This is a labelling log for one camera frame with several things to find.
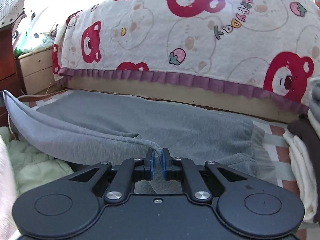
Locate grey sweatpants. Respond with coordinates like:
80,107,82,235
2,89,278,195

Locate checkered bed sheet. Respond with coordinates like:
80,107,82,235
17,89,308,240

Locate light green garment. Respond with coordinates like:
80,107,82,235
1,127,73,195

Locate dark brown folded garment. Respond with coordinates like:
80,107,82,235
288,114,319,223

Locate beige wooden nightstand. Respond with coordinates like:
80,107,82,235
16,47,62,95

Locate beige folded garment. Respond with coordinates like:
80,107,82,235
307,110,320,138

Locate dark grey folded garment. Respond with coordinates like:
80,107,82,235
309,76,319,112

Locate red-brown wooden cabinet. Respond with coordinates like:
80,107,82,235
0,26,25,127

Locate bear print headboard cover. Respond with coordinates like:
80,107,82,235
52,0,319,113

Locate patterned pillow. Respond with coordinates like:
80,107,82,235
0,0,24,28

